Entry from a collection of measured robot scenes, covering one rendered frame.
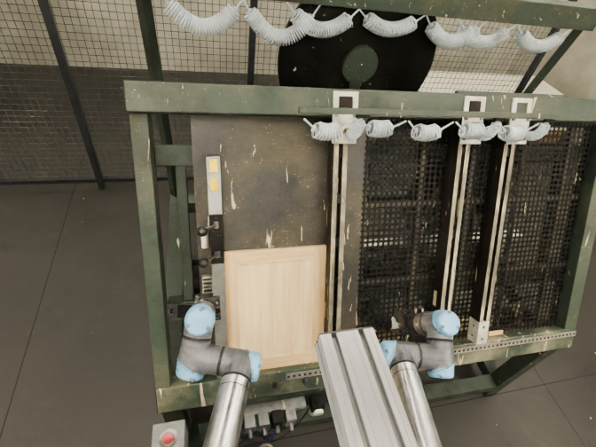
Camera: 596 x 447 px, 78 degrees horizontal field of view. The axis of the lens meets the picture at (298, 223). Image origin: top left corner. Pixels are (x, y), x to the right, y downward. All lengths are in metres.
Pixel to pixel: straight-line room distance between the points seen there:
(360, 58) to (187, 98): 0.92
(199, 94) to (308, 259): 0.78
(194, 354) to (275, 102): 0.88
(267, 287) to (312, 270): 0.21
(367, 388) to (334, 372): 0.05
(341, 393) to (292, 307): 1.12
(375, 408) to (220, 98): 1.10
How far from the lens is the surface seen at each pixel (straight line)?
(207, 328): 1.00
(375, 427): 0.55
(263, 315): 1.64
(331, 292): 1.61
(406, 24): 1.93
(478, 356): 2.24
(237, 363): 1.01
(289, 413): 1.86
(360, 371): 0.57
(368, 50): 1.94
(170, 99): 1.36
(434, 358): 1.19
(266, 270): 1.56
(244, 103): 1.37
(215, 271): 1.51
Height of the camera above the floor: 2.53
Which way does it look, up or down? 45 degrees down
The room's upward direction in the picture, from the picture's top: 11 degrees clockwise
